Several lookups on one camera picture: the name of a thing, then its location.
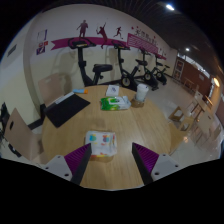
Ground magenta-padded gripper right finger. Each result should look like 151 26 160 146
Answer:
131 142 183 186

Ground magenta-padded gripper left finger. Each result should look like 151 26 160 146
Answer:
43 143 93 186

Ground colourful patterned white towel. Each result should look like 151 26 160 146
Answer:
84 129 119 159

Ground black rectangular mat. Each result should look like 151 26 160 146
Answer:
43 93 92 129

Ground brown round coaster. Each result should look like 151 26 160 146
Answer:
129 96 145 109

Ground group of wooden chairs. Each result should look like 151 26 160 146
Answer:
168 84 224 156

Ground green wet wipes pack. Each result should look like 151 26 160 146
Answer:
100 95 132 112

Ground white paper sheet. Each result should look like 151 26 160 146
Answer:
53 91 75 105

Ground white paper cup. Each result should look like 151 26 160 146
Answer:
134 83 150 103

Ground blue and orange marker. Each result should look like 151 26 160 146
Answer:
72 88 90 95

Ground white tissue pack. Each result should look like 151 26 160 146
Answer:
105 84 121 98

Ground black exercise bike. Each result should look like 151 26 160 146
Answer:
111 40 150 92
138 48 161 91
67 37 114 88
151 53 171 86

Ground black equipment rack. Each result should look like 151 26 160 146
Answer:
0 101 11 135

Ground purple wall poster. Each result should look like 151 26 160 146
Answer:
35 41 50 56

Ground grey wall vent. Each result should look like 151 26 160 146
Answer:
6 43 18 58

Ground white wall poster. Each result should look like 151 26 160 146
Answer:
36 29 49 42

